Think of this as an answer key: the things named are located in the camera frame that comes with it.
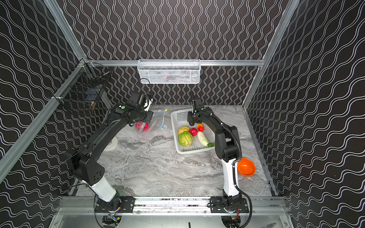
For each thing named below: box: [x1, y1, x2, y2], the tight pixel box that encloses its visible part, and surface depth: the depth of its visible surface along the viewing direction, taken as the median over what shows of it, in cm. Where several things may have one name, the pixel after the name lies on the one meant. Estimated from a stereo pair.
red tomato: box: [189, 127, 199, 137], surface depth 100 cm
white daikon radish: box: [197, 131, 210, 147], surface depth 97 cm
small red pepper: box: [197, 125, 205, 133], surface depth 103 cm
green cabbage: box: [178, 131, 194, 147], surface depth 93 cm
